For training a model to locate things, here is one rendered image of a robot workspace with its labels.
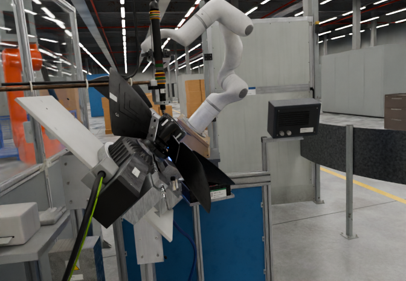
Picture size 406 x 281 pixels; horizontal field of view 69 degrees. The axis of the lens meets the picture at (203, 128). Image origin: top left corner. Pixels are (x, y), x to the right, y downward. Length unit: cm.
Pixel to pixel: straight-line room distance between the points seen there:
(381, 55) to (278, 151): 780
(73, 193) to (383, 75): 1008
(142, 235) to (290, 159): 240
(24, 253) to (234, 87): 126
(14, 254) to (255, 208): 118
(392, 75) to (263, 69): 801
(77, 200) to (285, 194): 261
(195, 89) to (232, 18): 782
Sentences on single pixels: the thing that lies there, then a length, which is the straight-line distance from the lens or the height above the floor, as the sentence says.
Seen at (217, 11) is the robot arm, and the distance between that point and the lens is 150.
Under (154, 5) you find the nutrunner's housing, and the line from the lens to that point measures 126.
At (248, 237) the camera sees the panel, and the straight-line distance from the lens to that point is 185.
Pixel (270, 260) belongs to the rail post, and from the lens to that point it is 195.
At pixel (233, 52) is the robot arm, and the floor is 153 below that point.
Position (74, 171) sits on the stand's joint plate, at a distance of 115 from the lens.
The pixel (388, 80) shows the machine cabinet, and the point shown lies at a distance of 1076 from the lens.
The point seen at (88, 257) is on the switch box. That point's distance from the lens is 116.
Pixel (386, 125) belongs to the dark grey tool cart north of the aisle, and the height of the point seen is 18.
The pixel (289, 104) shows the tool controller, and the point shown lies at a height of 123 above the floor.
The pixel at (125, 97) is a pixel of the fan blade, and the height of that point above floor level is 134.
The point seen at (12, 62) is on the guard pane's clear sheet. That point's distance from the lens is 173.
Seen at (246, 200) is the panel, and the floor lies 70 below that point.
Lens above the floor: 136
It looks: 8 degrees down
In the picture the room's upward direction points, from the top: 4 degrees counter-clockwise
